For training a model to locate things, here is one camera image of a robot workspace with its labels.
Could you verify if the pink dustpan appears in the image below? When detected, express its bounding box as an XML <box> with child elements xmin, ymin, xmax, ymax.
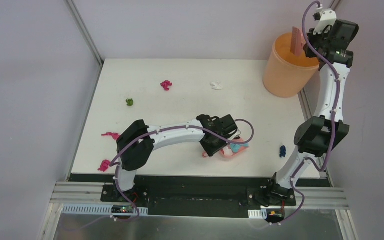
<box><xmin>218</xmin><ymin>137</ymin><xmax>250</xmax><ymax>158</ymax></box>

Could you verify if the white paper scrap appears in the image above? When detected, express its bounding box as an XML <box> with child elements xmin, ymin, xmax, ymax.
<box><xmin>210</xmin><ymin>82</ymin><xmax>224</xmax><ymax>91</ymax></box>
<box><xmin>223</xmin><ymin>149</ymin><xmax>234</xmax><ymax>158</ymax></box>

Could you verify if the pink hand brush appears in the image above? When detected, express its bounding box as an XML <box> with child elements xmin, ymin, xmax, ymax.
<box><xmin>290</xmin><ymin>26</ymin><xmax>306</xmax><ymax>57</ymax></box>

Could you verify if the orange plastic bucket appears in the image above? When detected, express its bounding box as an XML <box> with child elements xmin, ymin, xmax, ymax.
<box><xmin>263</xmin><ymin>32</ymin><xmax>319</xmax><ymax>98</ymax></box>

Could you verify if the cyan paper scrap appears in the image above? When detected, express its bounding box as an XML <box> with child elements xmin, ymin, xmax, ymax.
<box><xmin>229</xmin><ymin>143</ymin><xmax>246</xmax><ymax>154</ymax></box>

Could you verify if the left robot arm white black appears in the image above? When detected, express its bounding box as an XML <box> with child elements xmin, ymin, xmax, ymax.
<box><xmin>110</xmin><ymin>114</ymin><xmax>240</xmax><ymax>203</ymax></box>

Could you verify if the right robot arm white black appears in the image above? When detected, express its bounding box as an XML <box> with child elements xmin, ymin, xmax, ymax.
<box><xmin>259</xmin><ymin>19</ymin><xmax>359</xmax><ymax>207</ymax></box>

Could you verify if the dark blue paper scrap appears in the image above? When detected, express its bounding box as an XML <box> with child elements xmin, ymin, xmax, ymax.
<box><xmin>279</xmin><ymin>145</ymin><xmax>287</xmax><ymax>158</ymax></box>

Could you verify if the magenta paper scrap top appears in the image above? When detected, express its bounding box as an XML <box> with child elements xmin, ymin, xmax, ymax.
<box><xmin>160</xmin><ymin>80</ymin><xmax>173</xmax><ymax>91</ymax></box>

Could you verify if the green paper scrap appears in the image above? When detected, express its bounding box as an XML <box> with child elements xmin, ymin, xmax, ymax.
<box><xmin>125</xmin><ymin>98</ymin><xmax>134</xmax><ymax>107</ymax></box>

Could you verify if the right circuit board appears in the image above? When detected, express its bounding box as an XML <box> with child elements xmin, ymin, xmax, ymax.
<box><xmin>265</xmin><ymin>210</ymin><xmax>285</xmax><ymax>224</ymax></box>

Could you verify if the circuit board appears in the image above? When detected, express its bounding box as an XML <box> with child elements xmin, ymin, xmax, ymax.
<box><xmin>111</xmin><ymin>205</ymin><xmax>135</xmax><ymax>215</ymax></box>
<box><xmin>265</xmin><ymin>210</ymin><xmax>285</xmax><ymax>224</ymax></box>

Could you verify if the magenta paper scrap left edge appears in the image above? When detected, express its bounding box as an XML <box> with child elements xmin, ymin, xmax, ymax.
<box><xmin>101</xmin><ymin>132</ymin><xmax>120</xmax><ymax>141</ymax></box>

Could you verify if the magenta paper scrap bottom left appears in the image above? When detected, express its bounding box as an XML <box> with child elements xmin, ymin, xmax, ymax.
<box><xmin>97</xmin><ymin>159</ymin><xmax>111</xmax><ymax>173</ymax></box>

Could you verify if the left circuit board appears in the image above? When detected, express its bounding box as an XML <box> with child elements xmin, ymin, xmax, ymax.
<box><xmin>111</xmin><ymin>205</ymin><xmax>135</xmax><ymax>215</ymax></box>

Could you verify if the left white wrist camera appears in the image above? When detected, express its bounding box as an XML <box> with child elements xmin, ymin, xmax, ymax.
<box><xmin>229</xmin><ymin>129</ymin><xmax>242</xmax><ymax>140</ymax></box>

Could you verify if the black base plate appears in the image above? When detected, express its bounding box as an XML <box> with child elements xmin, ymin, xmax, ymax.
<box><xmin>66</xmin><ymin>173</ymin><xmax>332</xmax><ymax>219</ymax></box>

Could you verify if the right white cable duct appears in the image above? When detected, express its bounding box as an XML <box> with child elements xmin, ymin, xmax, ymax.
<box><xmin>247</xmin><ymin>208</ymin><xmax>268</xmax><ymax>220</ymax></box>

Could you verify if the white cable duct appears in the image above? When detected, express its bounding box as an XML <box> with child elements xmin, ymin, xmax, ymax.
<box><xmin>61</xmin><ymin>203</ymin><xmax>148</xmax><ymax>217</ymax></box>
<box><xmin>247</xmin><ymin>208</ymin><xmax>268</xmax><ymax>220</ymax></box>

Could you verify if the aluminium frame rail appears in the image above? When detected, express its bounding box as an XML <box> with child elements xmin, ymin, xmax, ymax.
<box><xmin>50</xmin><ymin>181</ymin><xmax>350</xmax><ymax>210</ymax></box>

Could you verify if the left white cable duct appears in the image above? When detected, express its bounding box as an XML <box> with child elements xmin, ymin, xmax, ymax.
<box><xmin>61</xmin><ymin>203</ymin><xmax>148</xmax><ymax>217</ymax></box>

